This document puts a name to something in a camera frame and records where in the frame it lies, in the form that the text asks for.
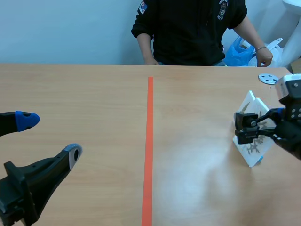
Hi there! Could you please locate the brown cardboard box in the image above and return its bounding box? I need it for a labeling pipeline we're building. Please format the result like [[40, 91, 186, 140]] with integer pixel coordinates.
[[290, 58, 301, 74]]

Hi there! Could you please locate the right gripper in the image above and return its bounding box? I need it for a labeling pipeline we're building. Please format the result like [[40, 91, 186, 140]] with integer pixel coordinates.
[[234, 100, 301, 161]]

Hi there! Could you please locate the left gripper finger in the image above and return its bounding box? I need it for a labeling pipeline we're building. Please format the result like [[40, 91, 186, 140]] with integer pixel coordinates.
[[0, 143, 83, 226], [0, 111, 41, 137]]

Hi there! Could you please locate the person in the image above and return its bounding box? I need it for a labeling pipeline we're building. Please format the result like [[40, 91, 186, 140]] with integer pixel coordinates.
[[131, 0, 274, 68]]

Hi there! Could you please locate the person's right hand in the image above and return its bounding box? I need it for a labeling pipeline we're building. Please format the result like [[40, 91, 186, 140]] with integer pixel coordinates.
[[143, 56, 160, 66]]

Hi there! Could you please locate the person's left hand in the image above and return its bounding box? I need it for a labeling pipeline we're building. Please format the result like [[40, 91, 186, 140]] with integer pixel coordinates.
[[255, 48, 274, 68]]

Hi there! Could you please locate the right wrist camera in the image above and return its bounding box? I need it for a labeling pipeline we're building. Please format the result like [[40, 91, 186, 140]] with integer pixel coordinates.
[[274, 73, 301, 102]]

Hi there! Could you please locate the leaf picture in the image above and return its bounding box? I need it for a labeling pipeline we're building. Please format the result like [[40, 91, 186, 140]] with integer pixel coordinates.
[[232, 97, 276, 168]]

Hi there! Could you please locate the blue plastic bag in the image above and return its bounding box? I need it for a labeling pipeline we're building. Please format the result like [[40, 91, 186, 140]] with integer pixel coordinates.
[[222, 36, 257, 67]]

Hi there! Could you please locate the white plastic bag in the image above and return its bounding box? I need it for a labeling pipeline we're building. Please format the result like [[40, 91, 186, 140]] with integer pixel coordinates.
[[248, 37, 285, 68]]

